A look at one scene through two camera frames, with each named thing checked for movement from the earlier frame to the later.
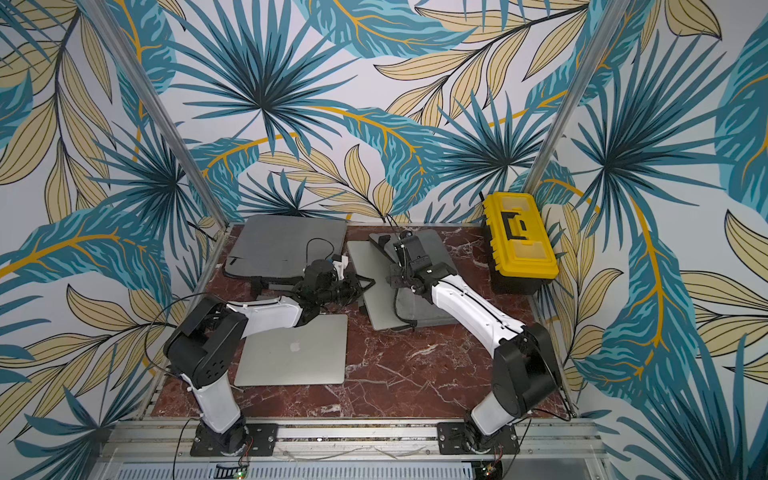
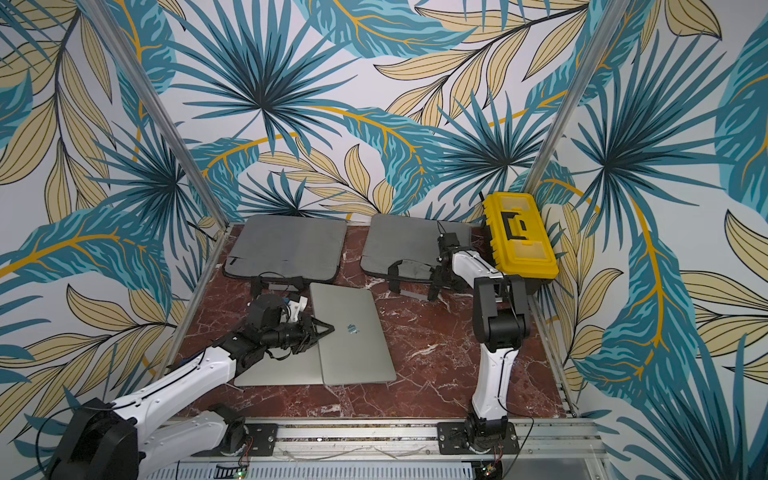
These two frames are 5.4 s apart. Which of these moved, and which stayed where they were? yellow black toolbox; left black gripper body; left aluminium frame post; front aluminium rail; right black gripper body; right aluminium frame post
Moved: right black gripper body; left black gripper body
Stayed: left aluminium frame post; yellow black toolbox; front aluminium rail; right aluminium frame post
